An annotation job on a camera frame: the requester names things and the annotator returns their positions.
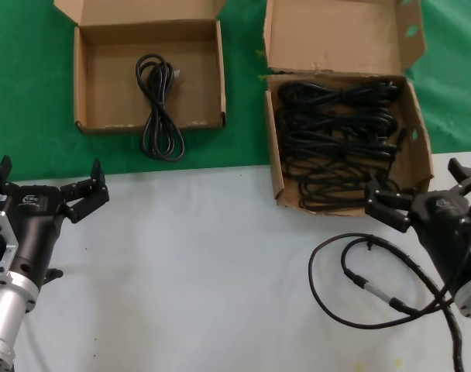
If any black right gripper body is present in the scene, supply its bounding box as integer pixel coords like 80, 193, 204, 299
411, 188, 471, 296

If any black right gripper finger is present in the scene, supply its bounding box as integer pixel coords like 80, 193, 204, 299
364, 173, 414, 233
447, 157, 471, 202

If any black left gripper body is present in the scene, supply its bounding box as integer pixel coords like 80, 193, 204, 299
4, 184, 69, 291

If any black power cable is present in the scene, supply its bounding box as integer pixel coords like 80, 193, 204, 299
284, 133, 400, 164
135, 53, 187, 162
277, 78, 402, 108
277, 107, 400, 137
296, 161, 404, 213

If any clean cardboard box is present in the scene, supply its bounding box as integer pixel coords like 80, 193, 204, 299
53, 0, 229, 136

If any torn cardboard box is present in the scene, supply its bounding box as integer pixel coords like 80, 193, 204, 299
263, 0, 436, 216

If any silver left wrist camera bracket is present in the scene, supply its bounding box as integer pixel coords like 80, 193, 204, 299
0, 191, 19, 277

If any black corrugated robot hose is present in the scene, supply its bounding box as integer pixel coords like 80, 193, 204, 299
365, 235, 468, 372

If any black bundled power cable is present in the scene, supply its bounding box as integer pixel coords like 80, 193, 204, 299
277, 107, 400, 137
284, 133, 400, 164
277, 78, 402, 108
296, 161, 404, 213

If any thin robot cable, silver connector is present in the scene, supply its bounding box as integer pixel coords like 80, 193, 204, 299
308, 231, 459, 331

